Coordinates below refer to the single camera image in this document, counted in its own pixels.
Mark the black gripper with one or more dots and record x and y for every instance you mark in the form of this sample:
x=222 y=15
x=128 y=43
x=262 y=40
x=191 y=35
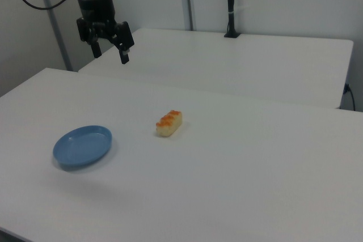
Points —
x=96 y=9

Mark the bread with orange topping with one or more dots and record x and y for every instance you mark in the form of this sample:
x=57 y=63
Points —
x=169 y=124

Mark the blue round plate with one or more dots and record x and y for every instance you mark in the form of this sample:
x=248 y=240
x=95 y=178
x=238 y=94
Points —
x=82 y=146

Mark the white side table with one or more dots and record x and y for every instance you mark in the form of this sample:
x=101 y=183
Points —
x=227 y=63

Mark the black camera pole with base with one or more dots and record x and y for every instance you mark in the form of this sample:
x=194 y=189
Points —
x=231 y=4

